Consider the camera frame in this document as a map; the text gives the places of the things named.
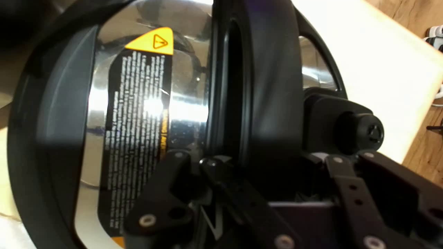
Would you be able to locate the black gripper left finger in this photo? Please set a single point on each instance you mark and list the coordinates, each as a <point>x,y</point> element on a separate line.
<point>156,207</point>

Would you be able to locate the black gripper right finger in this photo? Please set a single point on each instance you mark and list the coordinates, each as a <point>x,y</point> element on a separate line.
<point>368,211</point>

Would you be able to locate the black rice cooker lid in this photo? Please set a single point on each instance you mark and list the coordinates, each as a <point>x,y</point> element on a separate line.
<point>138,115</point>

